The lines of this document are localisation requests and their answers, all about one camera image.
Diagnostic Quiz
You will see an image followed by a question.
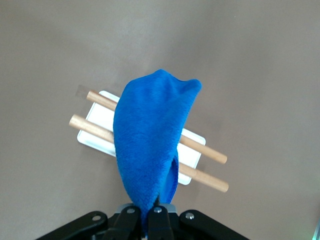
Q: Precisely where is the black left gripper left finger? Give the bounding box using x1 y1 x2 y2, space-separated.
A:
36 205 142 240

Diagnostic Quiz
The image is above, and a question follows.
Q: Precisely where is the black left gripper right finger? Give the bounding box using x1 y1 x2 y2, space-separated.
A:
147 205 251 240

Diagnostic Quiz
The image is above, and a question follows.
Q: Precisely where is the blue microfibre towel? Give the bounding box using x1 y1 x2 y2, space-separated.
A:
112 68 203 237

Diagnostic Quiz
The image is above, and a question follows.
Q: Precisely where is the wooden rack rod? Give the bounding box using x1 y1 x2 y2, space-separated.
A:
68 113 230 193
86 89 228 165

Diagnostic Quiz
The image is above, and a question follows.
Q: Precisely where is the white rack base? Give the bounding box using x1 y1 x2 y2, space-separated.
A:
76 90 207 186

